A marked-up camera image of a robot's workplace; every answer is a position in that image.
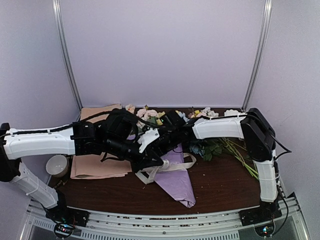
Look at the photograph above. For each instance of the purple pink wrapping paper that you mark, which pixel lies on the purple pink wrapping paper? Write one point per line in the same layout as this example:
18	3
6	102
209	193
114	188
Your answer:
177	184

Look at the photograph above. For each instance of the right aluminium frame post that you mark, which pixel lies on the right aluminium frame post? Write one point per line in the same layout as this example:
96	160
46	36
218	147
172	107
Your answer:
264	30

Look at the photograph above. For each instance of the left aluminium frame post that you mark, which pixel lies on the left aluminium frame post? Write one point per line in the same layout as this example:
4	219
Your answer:
56	4

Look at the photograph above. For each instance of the blue hydrangea flower stem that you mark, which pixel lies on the blue hydrangea flower stem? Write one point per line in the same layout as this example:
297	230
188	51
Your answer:
194	146

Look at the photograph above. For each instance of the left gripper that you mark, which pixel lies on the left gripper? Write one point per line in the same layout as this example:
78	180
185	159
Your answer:
146	161

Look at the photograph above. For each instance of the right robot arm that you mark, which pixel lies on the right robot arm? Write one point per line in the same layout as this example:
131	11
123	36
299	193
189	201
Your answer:
252	127

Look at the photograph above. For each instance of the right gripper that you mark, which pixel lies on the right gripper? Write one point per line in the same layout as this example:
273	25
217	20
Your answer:
163	151

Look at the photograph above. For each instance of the front aluminium rail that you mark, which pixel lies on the front aluminium rail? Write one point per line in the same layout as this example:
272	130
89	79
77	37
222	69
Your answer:
225	225

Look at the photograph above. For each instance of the beige ribbon strip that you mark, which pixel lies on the beige ribbon strip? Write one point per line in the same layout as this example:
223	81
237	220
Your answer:
147	175

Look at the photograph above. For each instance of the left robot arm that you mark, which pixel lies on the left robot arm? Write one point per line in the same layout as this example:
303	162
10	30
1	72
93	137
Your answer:
15	145

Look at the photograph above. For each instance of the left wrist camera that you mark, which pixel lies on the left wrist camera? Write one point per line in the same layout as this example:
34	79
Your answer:
147	138

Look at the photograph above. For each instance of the white fluted dish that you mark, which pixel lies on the white fluted dish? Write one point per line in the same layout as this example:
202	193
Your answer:
232	112

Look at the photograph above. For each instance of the pink rose stem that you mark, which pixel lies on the pink rose stem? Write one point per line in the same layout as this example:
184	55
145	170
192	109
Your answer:
145	113

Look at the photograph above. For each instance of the aluminium frame post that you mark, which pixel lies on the aluminium frame post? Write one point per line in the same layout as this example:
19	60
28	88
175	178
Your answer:
56	4
264	30

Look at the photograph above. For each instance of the small yellow flower spray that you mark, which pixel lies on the small yellow flower spray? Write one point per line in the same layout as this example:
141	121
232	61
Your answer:
216	147

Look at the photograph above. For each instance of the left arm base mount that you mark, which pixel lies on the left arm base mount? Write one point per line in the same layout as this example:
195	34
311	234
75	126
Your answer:
65	222

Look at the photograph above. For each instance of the yellow rose stem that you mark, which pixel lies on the yellow rose stem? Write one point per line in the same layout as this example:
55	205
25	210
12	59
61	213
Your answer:
160	117

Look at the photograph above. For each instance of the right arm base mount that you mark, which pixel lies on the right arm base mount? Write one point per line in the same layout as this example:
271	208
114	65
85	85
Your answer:
262	219

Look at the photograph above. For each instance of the beige wrapping paper stack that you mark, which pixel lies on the beige wrapping paper stack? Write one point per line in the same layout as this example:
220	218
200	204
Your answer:
90	167

